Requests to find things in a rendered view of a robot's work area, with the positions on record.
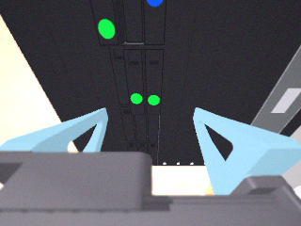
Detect black rectangular frame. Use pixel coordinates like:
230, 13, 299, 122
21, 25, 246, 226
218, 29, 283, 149
0, 0, 301, 166

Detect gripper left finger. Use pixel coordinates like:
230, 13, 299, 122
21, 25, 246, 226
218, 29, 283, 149
0, 108, 108, 152

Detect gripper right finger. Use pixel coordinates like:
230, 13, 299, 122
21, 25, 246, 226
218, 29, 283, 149
193, 107, 301, 195

